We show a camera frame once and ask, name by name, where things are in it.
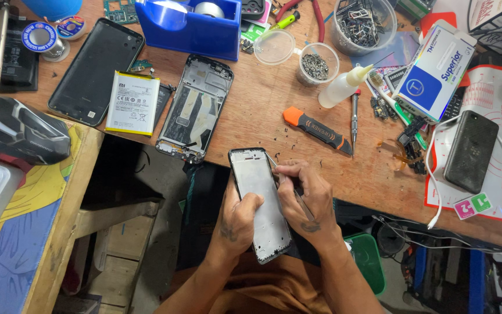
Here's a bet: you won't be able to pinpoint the small dark phone battery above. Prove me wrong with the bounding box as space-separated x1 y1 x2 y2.
153 82 176 128

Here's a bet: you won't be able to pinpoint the white charging cable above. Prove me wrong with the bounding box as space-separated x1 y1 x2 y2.
424 113 502 230

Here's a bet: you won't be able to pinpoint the person's right hand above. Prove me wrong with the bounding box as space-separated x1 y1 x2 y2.
272 159 344 252

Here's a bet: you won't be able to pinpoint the slim red-tipped metal screwdriver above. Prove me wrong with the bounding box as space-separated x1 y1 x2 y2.
351 89 362 156

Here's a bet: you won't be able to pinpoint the black phone battery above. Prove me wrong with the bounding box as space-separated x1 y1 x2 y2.
0 17 39 93

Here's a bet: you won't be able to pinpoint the large solder wire spool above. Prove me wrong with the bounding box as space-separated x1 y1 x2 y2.
21 21 71 63

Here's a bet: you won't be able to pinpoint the small green board piece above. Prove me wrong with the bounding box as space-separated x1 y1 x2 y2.
128 59 154 73

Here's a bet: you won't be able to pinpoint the red card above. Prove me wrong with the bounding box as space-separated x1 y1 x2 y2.
419 11 458 39

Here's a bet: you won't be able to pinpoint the disassembled black phone frame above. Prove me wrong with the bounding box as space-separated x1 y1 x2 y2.
155 54 235 165

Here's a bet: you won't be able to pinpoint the tangle of floor cables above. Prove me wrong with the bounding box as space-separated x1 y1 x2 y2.
372 213 502 263

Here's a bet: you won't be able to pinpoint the colourful printed desk mat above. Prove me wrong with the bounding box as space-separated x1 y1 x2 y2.
0 120 87 314

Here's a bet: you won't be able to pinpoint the green white card packet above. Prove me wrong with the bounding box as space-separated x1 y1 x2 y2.
241 22 272 43

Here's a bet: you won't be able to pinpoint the person's left hand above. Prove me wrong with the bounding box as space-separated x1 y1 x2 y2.
215 176 265 259

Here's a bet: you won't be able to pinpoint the blue frame under table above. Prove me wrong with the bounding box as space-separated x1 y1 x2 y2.
411 245 488 314

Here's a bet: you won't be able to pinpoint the orange black opener tool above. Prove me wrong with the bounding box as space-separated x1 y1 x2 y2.
282 106 354 157

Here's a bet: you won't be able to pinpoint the small black circuit board pieces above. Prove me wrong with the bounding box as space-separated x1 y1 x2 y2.
370 96 398 121

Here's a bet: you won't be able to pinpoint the wooden crate stool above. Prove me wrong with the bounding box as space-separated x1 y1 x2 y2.
73 197 165 314

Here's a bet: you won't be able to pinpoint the pink green wipe packets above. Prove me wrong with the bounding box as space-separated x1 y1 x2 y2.
453 192 493 221

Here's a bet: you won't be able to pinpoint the white red repair mat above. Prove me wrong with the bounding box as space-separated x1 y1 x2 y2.
424 64 502 226

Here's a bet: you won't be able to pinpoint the blue tape dispenser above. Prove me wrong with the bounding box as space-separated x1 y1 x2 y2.
134 0 242 62

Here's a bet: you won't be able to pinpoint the printed cardboard box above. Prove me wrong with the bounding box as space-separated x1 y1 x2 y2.
467 0 502 56

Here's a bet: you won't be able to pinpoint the silver phone frame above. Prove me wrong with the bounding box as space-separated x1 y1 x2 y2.
228 147 293 265

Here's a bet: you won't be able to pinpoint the white blue screen box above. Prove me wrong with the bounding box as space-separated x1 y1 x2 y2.
392 19 478 125

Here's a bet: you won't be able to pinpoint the blue round container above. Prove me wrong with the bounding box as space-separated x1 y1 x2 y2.
20 0 83 22

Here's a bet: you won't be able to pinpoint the red-handled pliers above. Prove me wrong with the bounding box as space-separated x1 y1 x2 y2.
275 0 326 43

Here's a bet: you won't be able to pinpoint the black gaming mouse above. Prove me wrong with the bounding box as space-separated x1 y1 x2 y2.
0 95 72 166

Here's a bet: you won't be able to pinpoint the black keypad phone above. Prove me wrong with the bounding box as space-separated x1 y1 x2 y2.
440 86 468 123

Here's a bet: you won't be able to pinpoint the clear plastic cup lid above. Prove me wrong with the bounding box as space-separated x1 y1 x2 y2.
253 29 296 66

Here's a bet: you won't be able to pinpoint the purple plastic sleeve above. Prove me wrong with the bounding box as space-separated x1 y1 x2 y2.
351 31 421 69

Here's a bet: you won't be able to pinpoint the black phone back cover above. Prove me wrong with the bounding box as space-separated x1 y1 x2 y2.
47 18 146 127

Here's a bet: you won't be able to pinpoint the small solder wire spool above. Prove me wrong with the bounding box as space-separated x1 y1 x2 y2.
56 16 87 42

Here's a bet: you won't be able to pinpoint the metal tweezers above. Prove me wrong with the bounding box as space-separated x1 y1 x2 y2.
264 150 315 222

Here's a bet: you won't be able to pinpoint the yellow-green handled screwdriver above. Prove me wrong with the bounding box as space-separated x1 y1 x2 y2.
269 10 301 31

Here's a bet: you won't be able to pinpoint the black textured-back phone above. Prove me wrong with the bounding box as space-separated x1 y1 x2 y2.
443 110 499 194

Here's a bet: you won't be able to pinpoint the white squeeze glue bottle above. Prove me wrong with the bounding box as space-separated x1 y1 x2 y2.
318 64 374 109

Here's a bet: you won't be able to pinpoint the person's brown shorts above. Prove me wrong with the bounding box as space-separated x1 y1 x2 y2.
175 252 335 314

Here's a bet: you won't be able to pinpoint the white green toothbrush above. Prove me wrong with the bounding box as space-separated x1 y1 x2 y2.
367 71 429 151

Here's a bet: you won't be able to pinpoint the black orange flex cable parts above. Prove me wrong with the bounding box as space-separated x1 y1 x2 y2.
377 115 429 175

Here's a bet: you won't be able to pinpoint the green plastic bin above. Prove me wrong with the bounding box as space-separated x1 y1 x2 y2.
344 233 387 297

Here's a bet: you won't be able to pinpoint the small plastic cup of screws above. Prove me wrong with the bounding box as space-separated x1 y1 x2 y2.
296 42 340 87

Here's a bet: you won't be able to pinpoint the black phone case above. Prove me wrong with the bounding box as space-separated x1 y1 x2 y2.
241 0 266 21

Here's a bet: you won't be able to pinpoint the large plastic tub of trays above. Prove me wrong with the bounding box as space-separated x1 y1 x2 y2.
330 0 398 58

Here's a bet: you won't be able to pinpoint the white phone battery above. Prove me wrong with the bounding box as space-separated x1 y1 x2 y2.
105 71 161 137

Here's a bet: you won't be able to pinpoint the green circuit board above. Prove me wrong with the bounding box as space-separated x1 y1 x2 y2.
103 0 140 25

